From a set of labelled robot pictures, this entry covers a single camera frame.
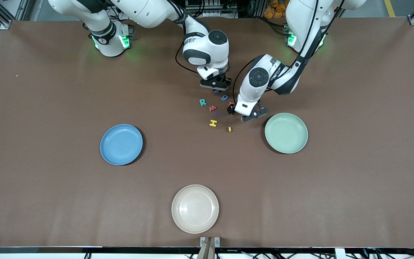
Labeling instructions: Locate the orange objects pile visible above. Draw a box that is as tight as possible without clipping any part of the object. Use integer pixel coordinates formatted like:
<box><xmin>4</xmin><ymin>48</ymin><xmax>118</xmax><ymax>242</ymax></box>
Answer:
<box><xmin>264</xmin><ymin>0</ymin><xmax>292</xmax><ymax>19</ymax></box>

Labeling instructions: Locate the blue round plate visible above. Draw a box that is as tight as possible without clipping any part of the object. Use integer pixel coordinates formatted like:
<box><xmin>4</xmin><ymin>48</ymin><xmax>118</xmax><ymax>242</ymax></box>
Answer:
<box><xmin>100</xmin><ymin>124</ymin><xmax>144</xmax><ymax>166</ymax></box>

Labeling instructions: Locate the black electronics rack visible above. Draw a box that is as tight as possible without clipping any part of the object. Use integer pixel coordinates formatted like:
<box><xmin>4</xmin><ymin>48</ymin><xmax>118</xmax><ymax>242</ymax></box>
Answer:
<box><xmin>185</xmin><ymin>0</ymin><xmax>238</xmax><ymax>18</ymax></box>

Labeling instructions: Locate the small metal bracket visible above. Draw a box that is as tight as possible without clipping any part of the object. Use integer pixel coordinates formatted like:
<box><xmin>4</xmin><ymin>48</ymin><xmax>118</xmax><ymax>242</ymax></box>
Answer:
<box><xmin>200</xmin><ymin>236</ymin><xmax>221</xmax><ymax>248</ymax></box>

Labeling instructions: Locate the beige round plate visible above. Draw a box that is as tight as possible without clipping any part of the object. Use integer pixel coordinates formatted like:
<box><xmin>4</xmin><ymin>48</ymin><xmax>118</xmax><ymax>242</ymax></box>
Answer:
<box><xmin>171</xmin><ymin>185</ymin><xmax>219</xmax><ymax>234</ymax></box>

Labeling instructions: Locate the green round plate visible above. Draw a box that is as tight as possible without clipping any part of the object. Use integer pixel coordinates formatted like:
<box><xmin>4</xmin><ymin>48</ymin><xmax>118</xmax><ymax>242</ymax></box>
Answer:
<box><xmin>264</xmin><ymin>113</ymin><xmax>309</xmax><ymax>154</ymax></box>

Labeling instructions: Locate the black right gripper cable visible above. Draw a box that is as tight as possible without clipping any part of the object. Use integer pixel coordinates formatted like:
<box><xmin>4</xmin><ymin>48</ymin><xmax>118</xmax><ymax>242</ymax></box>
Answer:
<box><xmin>175</xmin><ymin>40</ymin><xmax>200</xmax><ymax>75</ymax></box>

